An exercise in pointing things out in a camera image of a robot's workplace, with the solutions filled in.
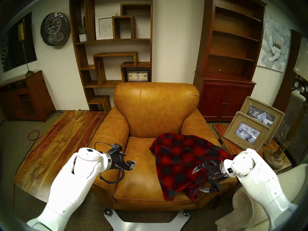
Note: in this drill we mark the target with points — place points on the low wooden sideboard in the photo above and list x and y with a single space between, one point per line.
36 95

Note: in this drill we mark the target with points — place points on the translucent white lampshade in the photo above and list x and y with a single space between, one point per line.
302 62

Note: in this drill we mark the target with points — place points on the dark zebra wall art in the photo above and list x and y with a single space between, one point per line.
14 47

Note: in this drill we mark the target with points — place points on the small weathered picture frame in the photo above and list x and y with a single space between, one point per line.
232 134

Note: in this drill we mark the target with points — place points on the open wooden shelf unit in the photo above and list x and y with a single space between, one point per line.
83 54

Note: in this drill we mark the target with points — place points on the gold table lamp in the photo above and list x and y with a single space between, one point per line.
21 32

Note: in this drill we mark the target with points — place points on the white framed certificate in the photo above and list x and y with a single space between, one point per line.
104 27

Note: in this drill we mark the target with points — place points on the wooden side table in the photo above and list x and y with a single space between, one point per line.
223 134

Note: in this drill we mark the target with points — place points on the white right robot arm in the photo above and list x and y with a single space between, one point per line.
259 182

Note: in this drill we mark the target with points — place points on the small rectangular mantel clock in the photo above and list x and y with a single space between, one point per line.
137 76

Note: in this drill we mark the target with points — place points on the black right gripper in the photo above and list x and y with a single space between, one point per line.
213 172

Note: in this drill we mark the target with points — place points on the red plaid fleece blanket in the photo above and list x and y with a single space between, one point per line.
178 156

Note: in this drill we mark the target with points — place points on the rustic wooden coffee table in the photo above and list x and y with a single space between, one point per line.
60 148

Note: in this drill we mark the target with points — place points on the cherry wood hutch bookcase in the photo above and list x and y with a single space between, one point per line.
226 98

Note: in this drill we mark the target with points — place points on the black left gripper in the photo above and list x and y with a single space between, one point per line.
115 160

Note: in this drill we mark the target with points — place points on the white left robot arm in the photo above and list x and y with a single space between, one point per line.
69 189

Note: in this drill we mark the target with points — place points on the tan leather armchair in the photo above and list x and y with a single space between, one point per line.
154 107

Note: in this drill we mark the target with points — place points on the round black wall clock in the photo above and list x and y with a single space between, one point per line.
55 29

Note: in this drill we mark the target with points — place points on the black caster wheel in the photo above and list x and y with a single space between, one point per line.
186 213
108 211

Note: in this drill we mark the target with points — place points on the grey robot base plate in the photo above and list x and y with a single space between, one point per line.
144 224

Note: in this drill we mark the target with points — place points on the small potted plant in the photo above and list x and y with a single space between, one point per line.
83 38

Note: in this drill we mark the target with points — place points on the large weathered picture frame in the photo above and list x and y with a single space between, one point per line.
247 104

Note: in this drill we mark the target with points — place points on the turned wooden lamp base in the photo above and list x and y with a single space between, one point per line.
274 158

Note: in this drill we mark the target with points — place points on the white floral canvas painting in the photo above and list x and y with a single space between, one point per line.
274 45

